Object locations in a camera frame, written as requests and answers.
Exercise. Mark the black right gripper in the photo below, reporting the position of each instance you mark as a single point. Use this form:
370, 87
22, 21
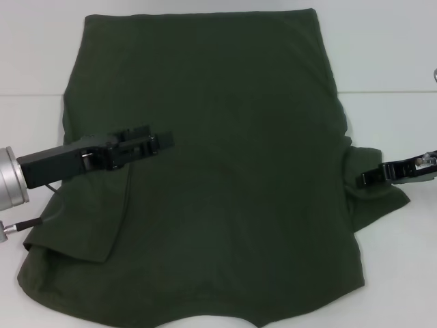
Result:
426, 172

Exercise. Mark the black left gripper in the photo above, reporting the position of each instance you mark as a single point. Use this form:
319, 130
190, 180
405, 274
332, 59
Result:
58, 164

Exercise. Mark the dark green t-shirt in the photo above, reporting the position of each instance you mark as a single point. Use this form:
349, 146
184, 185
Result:
232, 153

